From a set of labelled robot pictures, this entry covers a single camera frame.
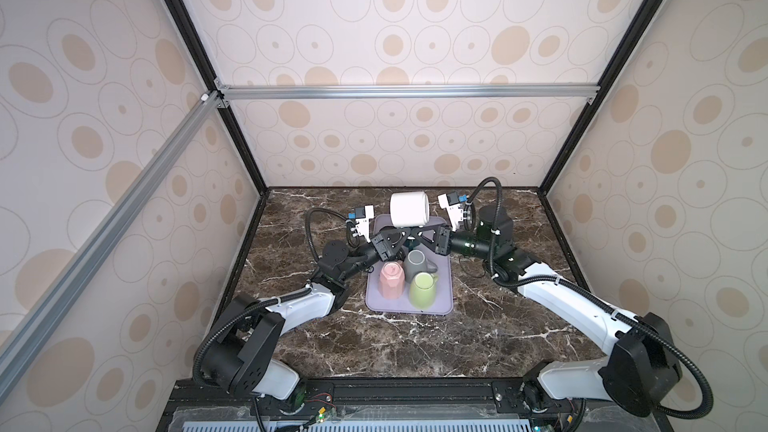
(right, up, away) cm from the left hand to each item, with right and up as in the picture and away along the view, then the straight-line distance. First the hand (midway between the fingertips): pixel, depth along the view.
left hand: (419, 236), depth 69 cm
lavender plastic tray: (-12, -21, +21) cm, 32 cm away
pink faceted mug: (-7, -14, +16) cm, 22 cm away
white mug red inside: (-2, +6, -1) cm, 7 cm away
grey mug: (+1, -9, +18) cm, 21 cm away
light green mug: (+2, -16, +14) cm, 22 cm away
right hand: (-1, 0, +3) cm, 3 cm away
